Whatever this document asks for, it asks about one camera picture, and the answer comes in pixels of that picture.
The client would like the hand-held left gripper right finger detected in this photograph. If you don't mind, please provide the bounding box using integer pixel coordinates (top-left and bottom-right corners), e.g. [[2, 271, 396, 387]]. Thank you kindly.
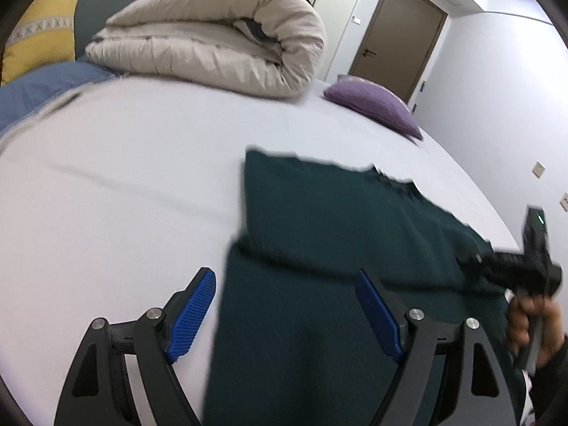
[[354, 268, 518, 426]]

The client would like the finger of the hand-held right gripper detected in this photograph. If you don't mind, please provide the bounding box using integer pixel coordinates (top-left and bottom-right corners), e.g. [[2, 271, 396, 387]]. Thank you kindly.
[[457, 251, 528, 293]]

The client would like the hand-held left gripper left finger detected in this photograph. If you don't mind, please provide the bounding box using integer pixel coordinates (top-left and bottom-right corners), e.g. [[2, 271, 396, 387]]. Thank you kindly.
[[53, 267, 217, 426]]

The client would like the dark green sweater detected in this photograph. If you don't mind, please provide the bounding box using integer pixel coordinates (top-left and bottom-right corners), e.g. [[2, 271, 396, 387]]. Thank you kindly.
[[202, 150, 529, 426]]

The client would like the person's right forearm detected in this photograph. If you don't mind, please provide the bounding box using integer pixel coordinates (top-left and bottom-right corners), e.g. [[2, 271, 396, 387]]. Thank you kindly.
[[526, 333, 568, 426]]

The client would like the person's right hand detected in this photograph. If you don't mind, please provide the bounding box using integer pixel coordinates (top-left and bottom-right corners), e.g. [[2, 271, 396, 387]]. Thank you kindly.
[[506, 295, 567, 367]]

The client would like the bed with white sheet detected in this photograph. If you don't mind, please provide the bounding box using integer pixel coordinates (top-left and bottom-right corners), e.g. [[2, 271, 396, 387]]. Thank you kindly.
[[0, 71, 522, 426]]

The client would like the purple cushion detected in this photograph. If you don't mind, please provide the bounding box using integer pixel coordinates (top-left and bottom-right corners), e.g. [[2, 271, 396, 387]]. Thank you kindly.
[[323, 75, 424, 142]]

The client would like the brown door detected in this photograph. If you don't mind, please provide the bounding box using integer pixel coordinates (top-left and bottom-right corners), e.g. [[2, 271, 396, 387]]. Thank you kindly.
[[347, 0, 448, 103]]

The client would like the beige folded duvet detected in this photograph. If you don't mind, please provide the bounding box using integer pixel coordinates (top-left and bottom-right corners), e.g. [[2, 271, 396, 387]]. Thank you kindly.
[[84, 0, 328, 100]]

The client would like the blue pillow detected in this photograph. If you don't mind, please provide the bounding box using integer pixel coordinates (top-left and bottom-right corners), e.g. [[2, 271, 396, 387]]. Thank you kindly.
[[0, 60, 118, 138]]

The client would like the white wardrobe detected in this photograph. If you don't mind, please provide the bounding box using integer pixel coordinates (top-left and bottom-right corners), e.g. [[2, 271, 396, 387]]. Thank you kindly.
[[306, 0, 376, 81]]

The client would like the yellow patterned pillow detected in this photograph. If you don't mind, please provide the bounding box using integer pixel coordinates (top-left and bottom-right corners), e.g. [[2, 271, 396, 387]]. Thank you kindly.
[[0, 0, 83, 86]]

